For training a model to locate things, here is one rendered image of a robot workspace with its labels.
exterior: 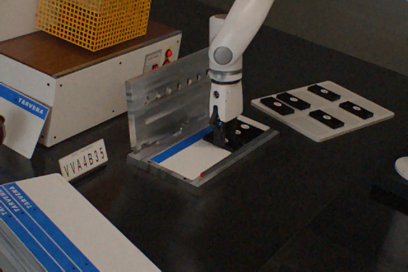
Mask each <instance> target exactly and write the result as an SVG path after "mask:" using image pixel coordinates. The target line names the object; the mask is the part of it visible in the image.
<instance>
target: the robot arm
mask: <svg viewBox="0 0 408 272"><path fill-rule="evenodd" d="M274 1H275V0H235V2H234V4H233V6H232V7H231V10H230V12H229V14H223V15H214V16H213V17H210V46H209V49H208V56H209V77H210V78H211V82H212V85H211V91H210V121H209V124H210V125H211V126H212V128H213V131H214V145H217V146H221V147H224V146H226V136H227V137H230V138H232V139H233V140H236V129H237V126H236V124H237V118H238V116H239V115H240V114H241V113H242V107H243V105H242V84H241V80H240V79H241V77H242V54H243V52H244V51H245V49H246V48H247V46H248V45H249V43H250V42H251V41H252V40H253V38H254V37H255V35H256V33H257V32H258V30H259V28H260V27H261V25H262V23H263V22H264V20H265V18H266V16H267V14H268V12H269V11H270V8H271V6H272V4H273V2H274ZM406 1H407V2H408V0H406ZM218 117H219V118H220V120H219V119H217V118H218ZM217 122H221V126H220V125H219V124H218V123H217ZM226 122H227V124H225V123H226ZM395 169H396V171H397V173H398V174H399V175H400V176H402V177H403V178H405V179H407V180H408V157H401V158H399V159H397V160H396V162H395Z"/></svg>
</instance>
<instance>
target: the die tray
mask: <svg viewBox="0 0 408 272"><path fill-rule="evenodd" d="M316 84H318V85H320V87H322V88H324V89H327V90H330V91H332V92H334V93H336V94H338V95H340V96H341V98H340V99H339V100H336V101H334V102H331V101H329V100H326V99H324V98H322V97H320V96H318V95H316V94H313V93H311V92H309V91H308V90H307V89H308V87H310V85H308V87H302V88H299V89H295V90H290V91H287V93H289V94H291V95H293V96H295V97H297V98H299V99H301V100H303V101H306V102H308V103H310V104H311V106H310V108H307V109H305V110H301V111H300V110H298V109H296V108H294V107H292V106H291V105H289V104H287V103H285V102H283V101H281V100H279V99H278V100H279V101H281V102H283V103H284V104H286V105H288V106H290V107H291V108H293V109H294V110H295V111H294V113H293V114H290V115H286V116H282V115H280V114H279V113H276V111H274V110H272V109H271V108H269V107H267V106H266V105H264V104H262V103H260V100H261V99H262V98H266V97H271V96H272V97H274V98H275V99H276V95H278V94H274V95H271V96H266V97H262V98H259V99H255V100H252V102H251V105H253V106H255V107H257V108H258V109H260V110H262V111H263V112H264V113H266V114H267V115H269V116H271V117H273V118H275V119H277V120H279V121H281V122H282V123H284V124H286V125H288V126H290V127H292V128H293V129H295V130H297V131H298V132H300V133H302V134H304V135H306V136H308V137H310V138H311V139H312V140H314V141H316V142H322V141H325V140H329V139H331V138H333V137H336V136H339V135H341V134H345V133H347V132H351V131H355V130H357V129H361V128H363V127H366V126H369V125H372V124H375V123H378V122H382V121H384V120H388V119H390V118H393V117H394V113H392V111H389V110H387V109H386V108H383V107H382V106H379V105H377V104H375V103H373V102H371V101H369V100H367V99H365V98H363V97H361V96H359V95H357V94H354V93H352V92H350V91H348V90H346V89H344V88H342V87H340V85H337V84H336V83H333V82H331V81H325V82H321V83H316ZM280 94H281V93H280ZM345 101H350V102H352V103H354V104H357V105H359V106H361V107H363V108H365V109H367V110H369V111H371V112H372V113H373V114H374V115H373V117H371V118H368V119H366V120H363V119H362V118H360V117H357V116H356V115H353V114H351V113H349V112H348V111H347V110H345V109H343V108H341V107H339V104H340V103H343V102H345ZM318 109H320V110H323V111H324V112H325V113H327V114H329V115H331V116H333V117H335V118H337V119H339V120H340V121H342V122H344V123H345V124H344V126H343V127H339V128H337V129H332V128H331V127H328V126H327V125H324V124H323V123H321V122H319V121H318V120H316V119H314V118H312V117H310V116H309V113H310V111H314V110H318Z"/></svg>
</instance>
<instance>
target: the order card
mask: <svg viewBox="0 0 408 272"><path fill-rule="evenodd" d="M107 160H108V157H107V154H106V149H105V144H104V141H103V140H99V141H97V142H95V143H93V144H91V145H89V146H87V147H84V148H82V149H80V150H78V151H76V152H74V153H72V154H69V155H67V156H65V157H63V158H61V159H59V165H60V168H61V173H62V177H63V178H64V179H65V180H66V181H69V180H72V179H74V178H76V177H77V176H79V175H81V174H83V173H85V172H87V171H89V170H90V169H92V168H95V167H97V166H99V165H101V164H102V163H103V162H105V161H107Z"/></svg>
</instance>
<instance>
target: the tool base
mask: <svg viewBox="0 0 408 272"><path fill-rule="evenodd" d="M209 121H210V112H209V117H208V118H206V119H204V120H202V121H201V122H198V123H195V122H196V120H193V121H192V122H190V123H186V124H183V123H182V127H180V128H179V129H177V130H175V131H172V132H171V137H170V138H168V139H167V140H165V141H163V142H162V143H160V144H158V145H157V144H156V143H157V141H155V142H153V143H151V144H149V145H141V149H139V150H137V151H136V150H134V152H131V153H130V154H128V155H127V160H126V162H129V163H131V164H133V165H134V166H136V167H138V168H140V169H142V170H144V171H146V172H149V173H151V174H153V175H155V176H157V177H159V178H161V179H163V180H166V181H167V182H170V183H172V184H174V185H176V186H178V187H181V188H183V189H185V190H187V191H188V192H190V193H192V194H194V195H197V194H199V193H200V192H202V191H203V190H204V189H206V188H207V187H209V186H210V185H212V184H213V183H215V182H216V181H218V180H219V179H220V178H222V177H223V176H226V175H227V174H228V173H230V172H232V171H233V170H234V169H236V168H237V167H239V166H240V165H241V164H242V163H244V162H245V161H247V160H248V159H250V158H252V157H254V156H255V155H256V154H258V153H259V152H260V151H262V150H264V149H265V148H266V147H268V146H270V145H271V144H272V143H274V142H275V141H277V140H279V136H280V133H281V132H279V131H276V130H274V131H272V132H271V133H270V134H268V135H266V136H265V137H264V138H262V139H261V140H259V141H258V142H257V143H255V144H253V145H252V146H250V147H249V148H246V149H245V150H244V151H242V152H240V153H239V154H238V155H236V156H234V157H233V158H232V159H230V160H228V161H227V162H225V163H223V164H221V166H219V167H218V168H217V169H215V170H213V171H212V172H210V173H209V174H207V175H206V176H204V177H201V176H199V177H197V178H195V179H194V180H190V179H188V178H187V179H186V180H184V178H186V177H184V176H182V175H180V174H178V173H176V172H174V171H171V170H169V169H166V168H164V167H162V166H160V164H158V163H156V162H153V161H151V160H149V159H150V158H151V157H153V156H155V155H157V154H159V153H160V152H162V151H164V150H166V149H167V148H170V147H171V146H173V145H176V144H177V143H179V142H181V141H182V140H184V139H185V138H187V137H188V136H190V135H192V134H194V133H196V132H198V131H200V130H202V129H204V128H205V127H207V126H209V125H210V124H209ZM148 161H151V162H148Z"/></svg>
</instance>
